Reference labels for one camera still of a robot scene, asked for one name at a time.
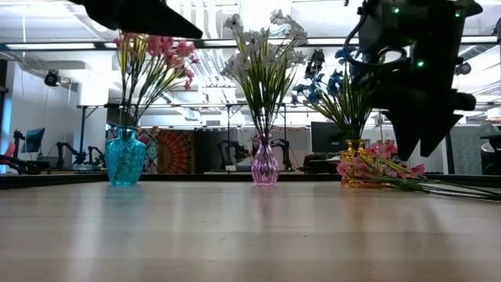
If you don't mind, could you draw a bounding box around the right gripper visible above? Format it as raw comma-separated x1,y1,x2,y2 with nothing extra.
358,0,483,161

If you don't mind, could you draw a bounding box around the amber gold glass vase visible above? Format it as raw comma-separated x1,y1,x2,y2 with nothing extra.
338,139,369,188

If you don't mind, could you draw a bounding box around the teal glass vase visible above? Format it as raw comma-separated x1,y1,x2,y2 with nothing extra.
104,125,147,187

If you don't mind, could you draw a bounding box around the pink glass vase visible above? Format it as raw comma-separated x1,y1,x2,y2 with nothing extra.
250,134,279,186

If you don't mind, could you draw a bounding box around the grey partition panel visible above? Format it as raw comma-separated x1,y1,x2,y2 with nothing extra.
449,124,485,175

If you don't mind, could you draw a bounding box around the black computer monitor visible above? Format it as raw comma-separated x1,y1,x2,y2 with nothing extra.
311,121,348,154

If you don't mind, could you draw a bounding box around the white ceiling pipe bundle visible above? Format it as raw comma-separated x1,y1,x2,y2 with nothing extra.
182,0,238,105

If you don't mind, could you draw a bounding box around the orange mandala tapestry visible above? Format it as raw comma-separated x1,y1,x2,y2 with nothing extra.
156,128,196,175

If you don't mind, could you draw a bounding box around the black partition panel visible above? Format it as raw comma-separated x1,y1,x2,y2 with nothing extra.
194,128,240,175

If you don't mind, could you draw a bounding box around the person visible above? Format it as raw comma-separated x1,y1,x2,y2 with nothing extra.
250,135,262,160

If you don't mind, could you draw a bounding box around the blue screen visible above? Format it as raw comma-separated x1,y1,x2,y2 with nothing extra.
21,128,46,154

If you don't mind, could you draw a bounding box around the black ceiling-mounted camera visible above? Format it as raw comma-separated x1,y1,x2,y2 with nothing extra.
453,62,473,77
43,69,63,88
304,49,326,78

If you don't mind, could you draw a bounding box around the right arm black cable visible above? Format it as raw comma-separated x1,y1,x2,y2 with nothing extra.
344,7,409,74

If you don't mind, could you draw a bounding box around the black frame workstation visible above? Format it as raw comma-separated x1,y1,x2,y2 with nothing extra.
77,101,289,175

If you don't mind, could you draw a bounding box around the black aluminium table frame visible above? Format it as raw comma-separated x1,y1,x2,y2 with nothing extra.
0,173,501,188

